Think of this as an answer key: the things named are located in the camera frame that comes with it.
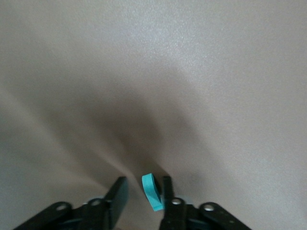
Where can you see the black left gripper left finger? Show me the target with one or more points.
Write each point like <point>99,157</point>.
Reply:
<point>96,215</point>

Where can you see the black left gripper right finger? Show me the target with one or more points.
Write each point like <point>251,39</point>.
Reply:
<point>182,215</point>

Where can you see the teal foam letter l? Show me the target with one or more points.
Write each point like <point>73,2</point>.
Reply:
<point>151,191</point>

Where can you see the brown table cover sheet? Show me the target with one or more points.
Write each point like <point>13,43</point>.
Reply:
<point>72,72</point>

